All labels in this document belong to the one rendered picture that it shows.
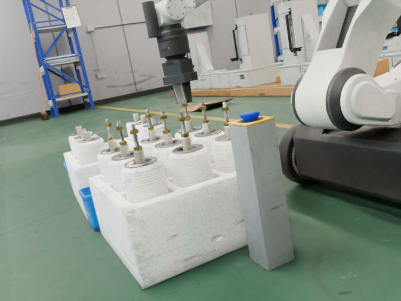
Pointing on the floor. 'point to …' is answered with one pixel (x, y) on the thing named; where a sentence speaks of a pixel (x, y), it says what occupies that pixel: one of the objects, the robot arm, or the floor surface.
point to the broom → (39, 80)
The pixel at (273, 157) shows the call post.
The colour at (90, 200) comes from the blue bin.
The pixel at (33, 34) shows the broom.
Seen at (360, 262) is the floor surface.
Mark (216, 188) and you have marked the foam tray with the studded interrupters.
